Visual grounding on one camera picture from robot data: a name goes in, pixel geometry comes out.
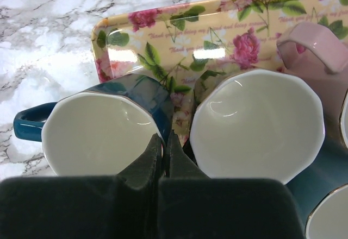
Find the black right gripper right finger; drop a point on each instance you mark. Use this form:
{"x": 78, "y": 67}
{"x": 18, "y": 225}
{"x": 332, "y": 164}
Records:
{"x": 192, "y": 205}

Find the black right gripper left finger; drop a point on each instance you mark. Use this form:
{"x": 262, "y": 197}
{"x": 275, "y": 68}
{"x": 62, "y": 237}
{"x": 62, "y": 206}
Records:
{"x": 113, "y": 206}

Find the floral serving tray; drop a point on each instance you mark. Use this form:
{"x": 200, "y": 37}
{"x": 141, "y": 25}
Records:
{"x": 176, "y": 45}

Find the teal mug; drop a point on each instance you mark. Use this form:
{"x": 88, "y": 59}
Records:
{"x": 265, "y": 124}

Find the grey blue mug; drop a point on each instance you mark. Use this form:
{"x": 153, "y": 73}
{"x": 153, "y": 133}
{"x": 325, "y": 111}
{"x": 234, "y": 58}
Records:
{"x": 328, "y": 220}

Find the dark blue mug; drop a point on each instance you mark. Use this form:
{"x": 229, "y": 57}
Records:
{"x": 100, "y": 130}

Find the pink mug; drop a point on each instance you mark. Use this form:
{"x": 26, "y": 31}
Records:
{"x": 313, "y": 53}

